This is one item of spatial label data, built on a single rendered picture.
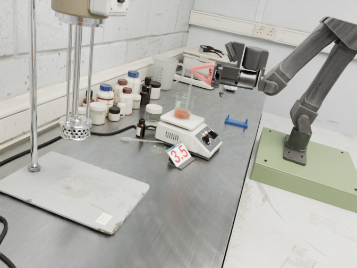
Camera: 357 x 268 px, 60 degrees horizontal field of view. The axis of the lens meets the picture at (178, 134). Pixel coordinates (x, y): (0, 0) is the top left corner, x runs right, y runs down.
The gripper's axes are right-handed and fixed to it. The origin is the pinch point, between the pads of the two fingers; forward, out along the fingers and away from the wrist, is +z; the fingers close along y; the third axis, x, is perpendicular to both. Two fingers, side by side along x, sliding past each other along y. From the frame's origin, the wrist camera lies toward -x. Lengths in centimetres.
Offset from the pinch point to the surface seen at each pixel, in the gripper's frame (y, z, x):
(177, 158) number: 17.0, -1.1, 23.3
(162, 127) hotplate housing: 6.2, 6.3, 18.8
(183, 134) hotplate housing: 8.3, -1.0, 19.1
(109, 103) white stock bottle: -5.5, 28.7, 18.7
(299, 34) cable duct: -128, -56, -10
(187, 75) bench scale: -80, 9, 20
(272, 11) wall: -137, -36, -21
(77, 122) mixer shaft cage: 40.8, 19.1, 7.1
